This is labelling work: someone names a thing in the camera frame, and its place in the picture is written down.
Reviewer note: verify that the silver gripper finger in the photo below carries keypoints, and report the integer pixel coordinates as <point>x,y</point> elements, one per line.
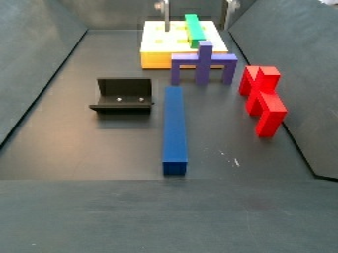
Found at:
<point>233,6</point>
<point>164,6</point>

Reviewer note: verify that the blue long block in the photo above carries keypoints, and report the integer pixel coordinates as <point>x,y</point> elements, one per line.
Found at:
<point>176,145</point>

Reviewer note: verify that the yellow slotted board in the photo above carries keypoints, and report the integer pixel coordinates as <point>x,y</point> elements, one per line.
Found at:
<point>160,43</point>

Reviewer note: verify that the green long block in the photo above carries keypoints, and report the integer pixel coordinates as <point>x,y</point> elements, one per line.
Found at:
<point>196,34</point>

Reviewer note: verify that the purple cross-shaped block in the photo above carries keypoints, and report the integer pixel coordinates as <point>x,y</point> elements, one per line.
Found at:
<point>204,60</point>

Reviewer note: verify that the red cross-shaped block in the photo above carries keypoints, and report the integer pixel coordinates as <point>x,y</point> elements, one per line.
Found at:
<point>258,86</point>

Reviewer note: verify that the black angle bracket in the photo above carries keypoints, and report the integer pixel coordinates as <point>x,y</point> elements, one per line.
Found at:
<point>124,94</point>

